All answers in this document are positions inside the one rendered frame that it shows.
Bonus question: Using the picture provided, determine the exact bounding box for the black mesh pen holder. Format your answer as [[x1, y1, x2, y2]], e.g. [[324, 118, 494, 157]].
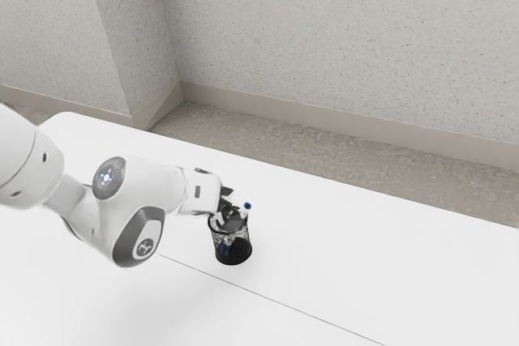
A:
[[208, 213, 254, 266]]

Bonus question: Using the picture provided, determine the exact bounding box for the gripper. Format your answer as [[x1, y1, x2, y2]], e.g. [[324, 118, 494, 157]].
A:
[[217, 186, 237, 215]]

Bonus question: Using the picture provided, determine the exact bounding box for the white pen with blue cap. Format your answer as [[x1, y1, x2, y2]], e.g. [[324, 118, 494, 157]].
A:
[[218, 201, 253, 256]]

